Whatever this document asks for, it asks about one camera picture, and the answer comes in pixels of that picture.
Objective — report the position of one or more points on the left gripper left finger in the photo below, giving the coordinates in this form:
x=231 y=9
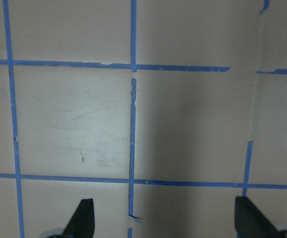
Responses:
x=82 y=222

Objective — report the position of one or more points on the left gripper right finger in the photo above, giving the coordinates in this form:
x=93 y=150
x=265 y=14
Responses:
x=250 y=222

